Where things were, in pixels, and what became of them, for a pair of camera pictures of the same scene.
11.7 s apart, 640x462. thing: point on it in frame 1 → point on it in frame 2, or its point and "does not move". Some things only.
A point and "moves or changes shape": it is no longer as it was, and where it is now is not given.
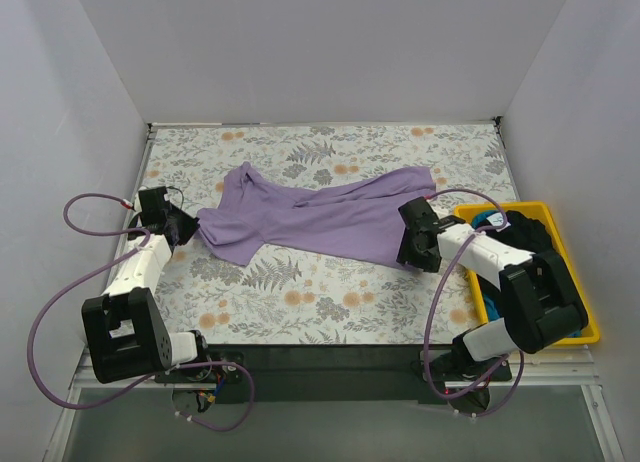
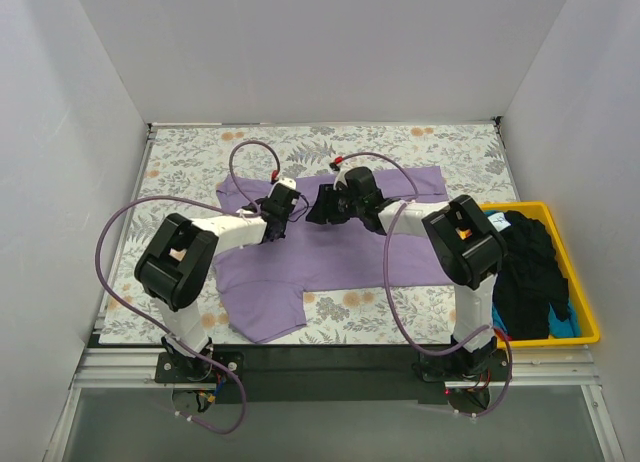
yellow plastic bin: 466,211 does not move
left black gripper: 179,226 → 275,227
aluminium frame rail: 79,381 does not move
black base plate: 331,374 does not move
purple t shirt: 356,221 moves or changes shape
